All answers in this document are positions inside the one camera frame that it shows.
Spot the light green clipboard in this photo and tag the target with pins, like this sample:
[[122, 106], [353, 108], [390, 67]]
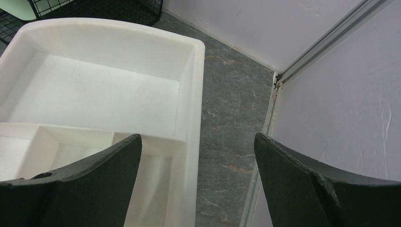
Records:
[[31, 9]]

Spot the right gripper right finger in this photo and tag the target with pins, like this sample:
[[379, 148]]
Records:
[[303, 192]]

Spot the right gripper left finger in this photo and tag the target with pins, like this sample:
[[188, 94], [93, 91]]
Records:
[[92, 192]]

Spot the white plastic drawer organizer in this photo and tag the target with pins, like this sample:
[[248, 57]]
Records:
[[71, 87]]

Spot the black wire mesh organizer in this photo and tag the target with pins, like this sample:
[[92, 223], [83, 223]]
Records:
[[144, 12]]

